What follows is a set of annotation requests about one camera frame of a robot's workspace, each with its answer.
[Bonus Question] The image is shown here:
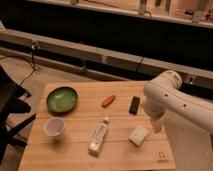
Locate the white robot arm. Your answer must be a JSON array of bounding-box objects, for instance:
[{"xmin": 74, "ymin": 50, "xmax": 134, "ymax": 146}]
[{"xmin": 143, "ymin": 70, "xmax": 213, "ymax": 134}]

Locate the orange carrot toy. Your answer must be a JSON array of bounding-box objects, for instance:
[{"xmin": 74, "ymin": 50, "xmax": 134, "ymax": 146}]
[{"xmin": 101, "ymin": 95, "xmax": 116, "ymax": 108}]

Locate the black chair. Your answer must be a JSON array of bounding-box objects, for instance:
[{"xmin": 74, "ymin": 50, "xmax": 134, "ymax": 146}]
[{"xmin": 0, "ymin": 65, "xmax": 36, "ymax": 163}]

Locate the green ceramic bowl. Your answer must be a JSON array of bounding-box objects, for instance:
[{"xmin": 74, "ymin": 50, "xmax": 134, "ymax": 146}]
[{"xmin": 46, "ymin": 86, "xmax": 78, "ymax": 114}]

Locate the white sponge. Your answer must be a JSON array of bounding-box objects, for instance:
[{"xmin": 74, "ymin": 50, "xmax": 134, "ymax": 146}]
[{"xmin": 129, "ymin": 125, "xmax": 149, "ymax": 146}]

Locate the black floor cable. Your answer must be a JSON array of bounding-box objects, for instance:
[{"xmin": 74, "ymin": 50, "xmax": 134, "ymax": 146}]
[{"xmin": 0, "ymin": 41, "xmax": 43, "ymax": 88}]

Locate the black rectangular block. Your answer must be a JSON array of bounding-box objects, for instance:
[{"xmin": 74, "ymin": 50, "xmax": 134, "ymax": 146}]
[{"xmin": 129, "ymin": 96, "xmax": 140, "ymax": 115}]

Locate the white paper cup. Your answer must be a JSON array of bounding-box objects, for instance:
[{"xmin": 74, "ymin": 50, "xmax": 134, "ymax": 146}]
[{"xmin": 43, "ymin": 117, "xmax": 65, "ymax": 141}]

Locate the white plastic bottle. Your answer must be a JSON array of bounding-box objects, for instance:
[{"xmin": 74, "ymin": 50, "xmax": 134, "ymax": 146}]
[{"xmin": 88, "ymin": 117, "xmax": 109, "ymax": 156}]

